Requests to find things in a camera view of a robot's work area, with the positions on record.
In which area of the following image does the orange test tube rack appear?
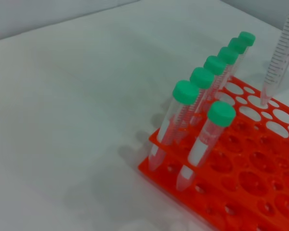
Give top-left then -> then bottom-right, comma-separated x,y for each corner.
137,76 -> 289,231

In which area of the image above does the clear test tube green cap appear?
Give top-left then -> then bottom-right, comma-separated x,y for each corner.
259,0 -> 289,106
147,80 -> 200,172
195,55 -> 227,126
225,38 -> 248,82
175,101 -> 236,193
174,67 -> 214,145
231,31 -> 256,81
211,47 -> 239,97

